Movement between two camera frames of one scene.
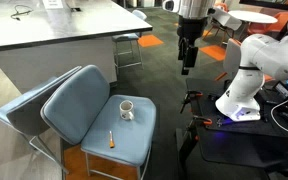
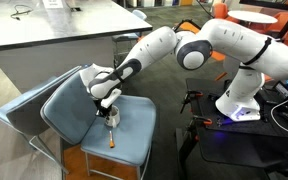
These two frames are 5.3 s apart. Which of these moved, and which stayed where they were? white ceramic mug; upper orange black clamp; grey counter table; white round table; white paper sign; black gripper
Moved: black gripper; white ceramic mug
Stayed: upper orange black clamp; white round table; grey counter table; white paper sign
